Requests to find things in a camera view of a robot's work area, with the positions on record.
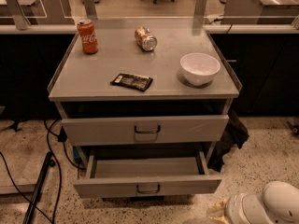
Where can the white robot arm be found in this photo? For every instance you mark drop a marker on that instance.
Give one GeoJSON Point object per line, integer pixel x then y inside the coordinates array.
{"type": "Point", "coordinates": [277, 203]}

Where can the black bar on floor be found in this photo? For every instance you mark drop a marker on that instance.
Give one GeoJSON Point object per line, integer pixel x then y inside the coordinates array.
{"type": "Point", "coordinates": [37, 190]}

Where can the red Coca-Cola can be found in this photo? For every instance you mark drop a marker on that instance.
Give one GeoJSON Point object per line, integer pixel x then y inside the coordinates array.
{"type": "Point", "coordinates": [87, 34]}

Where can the black snack packet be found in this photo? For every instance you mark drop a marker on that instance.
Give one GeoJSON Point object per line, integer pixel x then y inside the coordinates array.
{"type": "Point", "coordinates": [131, 81]}

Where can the grey drawer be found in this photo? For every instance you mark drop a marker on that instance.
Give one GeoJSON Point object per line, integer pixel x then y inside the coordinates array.
{"type": "Point", "coordinates": [146, 177]}
{"type": "Point", "coordinates": [144, 130]}

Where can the tan soda can lying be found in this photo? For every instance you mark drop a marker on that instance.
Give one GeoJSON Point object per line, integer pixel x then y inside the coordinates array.
{"type": "Point", "coordinates": [145, 39]}

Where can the white bowl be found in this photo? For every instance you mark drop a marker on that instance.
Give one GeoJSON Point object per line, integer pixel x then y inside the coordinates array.
{"type": "Point", "coordinates": [199, 68]}

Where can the grey desk background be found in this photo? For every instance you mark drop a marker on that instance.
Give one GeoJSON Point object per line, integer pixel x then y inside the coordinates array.
{"type": "Point", "coordinates": [260, 11]}
{"type": "Point", "coordinates": [39, 12]}

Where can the grey top drawer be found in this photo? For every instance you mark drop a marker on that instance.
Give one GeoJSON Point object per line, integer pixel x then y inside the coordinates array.
{"type": "Point", "coordinates": [144, 130]}

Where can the black cloth beside cabinet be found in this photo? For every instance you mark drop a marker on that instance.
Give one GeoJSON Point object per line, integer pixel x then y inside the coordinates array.
{"type": "Point", "coordinates": [235, 133]}

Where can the grey metal drawer cabinet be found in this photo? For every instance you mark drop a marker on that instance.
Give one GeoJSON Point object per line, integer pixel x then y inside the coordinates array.
{"type": "Point", "coordinates": [81, 87]}

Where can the clear acrylic barrier panel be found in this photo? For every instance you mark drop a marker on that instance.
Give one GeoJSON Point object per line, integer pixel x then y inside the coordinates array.
{"type": "Point", "coordinates": [214, 9]}

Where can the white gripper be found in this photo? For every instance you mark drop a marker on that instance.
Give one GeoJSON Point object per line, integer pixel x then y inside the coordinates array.
{"type": "Point", "coordinates": [235, 207]}

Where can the grey desk background right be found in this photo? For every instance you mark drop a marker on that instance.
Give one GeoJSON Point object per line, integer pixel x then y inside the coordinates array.
{"type": "Point", "coordinates": [260, 11]}

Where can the grey desk background left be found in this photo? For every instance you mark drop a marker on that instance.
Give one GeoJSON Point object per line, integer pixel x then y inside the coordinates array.
{"type": "Point", "coordinates": [39, 12]}

